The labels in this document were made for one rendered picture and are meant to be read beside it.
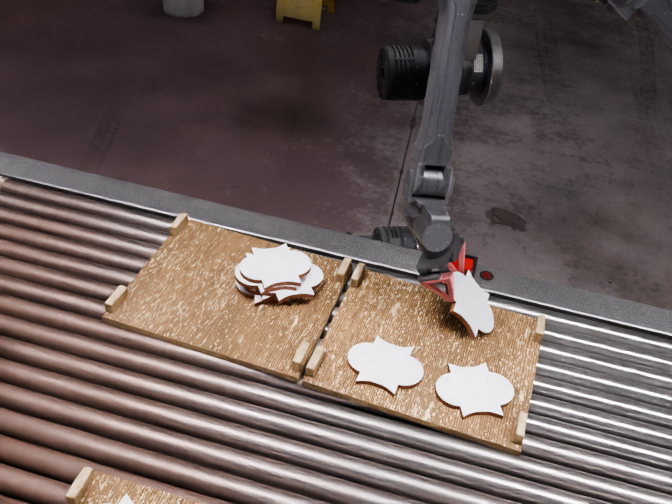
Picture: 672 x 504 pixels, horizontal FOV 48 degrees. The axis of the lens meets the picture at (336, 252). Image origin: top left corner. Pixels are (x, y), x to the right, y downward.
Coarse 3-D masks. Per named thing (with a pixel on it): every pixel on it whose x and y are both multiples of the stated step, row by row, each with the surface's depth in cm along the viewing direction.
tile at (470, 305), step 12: (456, 276) 152; (468, 276) 155; (456, 288) 151; (468, 288) 154; (480, 288) 157; (456, 300) 149; (468, 300) 152; (480, 300) 155; (456, 312) 148; (468, 312) 151; (480, 312) 154; (468, 324) 150; (480, 324) 152; (492, 324) 155
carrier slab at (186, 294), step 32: (192, 224) 174; (160, 256) 164; (192, 256) 165; (224, 256) 166; (320, 256) 169; (128, 288) 156; (160, 288) 157; (192, 288) 158; (224, 288) 158; (320, 288) 161; (128, 320) 149; (160, 320) 150; (192, 320) 151; (224, 320) 151; (256, 320) 152; (288, 320) 153; (320, 320) 154; (224, 352) 145; (256, 352) 146; (288, 352) 146
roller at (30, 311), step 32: (32, 320) 152; (64, 320) 150; (96, 320) 151; (160, 352) 147; (192, 352) 147; (288, 384) 143; (384, 416) 141; (544, 448) 136; (576, 448) 137; (640, 480) 134
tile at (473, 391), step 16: (448, 368) 146; (464, 368) 145; (480, 368) 146; (448, 384) 142; (464, 384) 142; (480, 384) 143; (496, 384) 143; (448, 400) 139; (464, 400) 139; (480, 400) 140; (496, 400) 140; (464, 416) 137; (496, 416) 138
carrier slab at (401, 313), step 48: (384, 288) 163; (336, 336) 151; (384, 336) 152; (432, 336) 153; (480, 336) 154; (528, 336) 155; (336, 384) 141; (432, 384) 143; (528, 384) 145; (480, 432) 136
